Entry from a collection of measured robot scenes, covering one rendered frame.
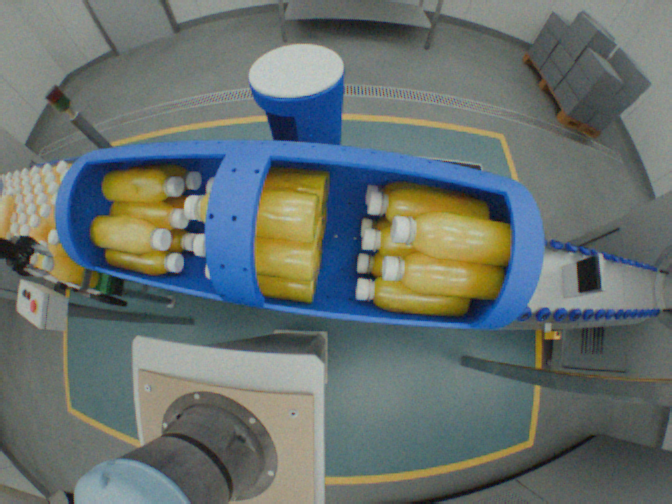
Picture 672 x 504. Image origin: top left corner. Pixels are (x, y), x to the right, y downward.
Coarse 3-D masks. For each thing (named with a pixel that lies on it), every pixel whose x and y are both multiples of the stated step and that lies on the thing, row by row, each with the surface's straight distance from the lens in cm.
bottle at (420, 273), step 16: (416, 256) 42; (400, 272) 41; (416, 272) 41; (432, 272) 41; (448, 272) 42; (464, 272) 43; (480, 272) 45; (496, 272) 47; (416, 288) 42; (432, 288) 42; (448, 288) 43; (464, 288) 44; (480, 288) 45; (496, 288) 47
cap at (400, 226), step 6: (396, 216) 38; (402, 216) 39; (396, 222) 37; (402, 222) 37; (408, 222) 38; (396, 228) 37; (402, 228) 37; (408, 228) 37; (396, 234) 37; (402, 234) 37; (396, 240) 38; (402, 240) 38
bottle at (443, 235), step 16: (416, 224) 38; (432, 224) 37; (448, 224) 38; (464, 224) 39; (480, 224) 41; (496, 224) 43; (416, 240) 38; (432, 240) 37; (448, 240) 38; (464, 240) 39; (480, 240) 40; (496, 240) 41; (432, 256) 39; (448, 256) 39; (464, 256) 40; (480, 256) 41; (496, 256) 42
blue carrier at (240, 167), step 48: (144, 144) 56; (192, 144) 46; (240, 144) 41; (288, 144) 40; (96, 192) 71; (192, 192) 68; (240, 192) 34; (336, 192) 56; (480, 192) 59; (528, 192) 46; (240, 240) 33; (336, 240) 58; (528, 240) 40; (192, 288) 53; (240, 288) 37; (336, 288) 53; (528, 288) 42
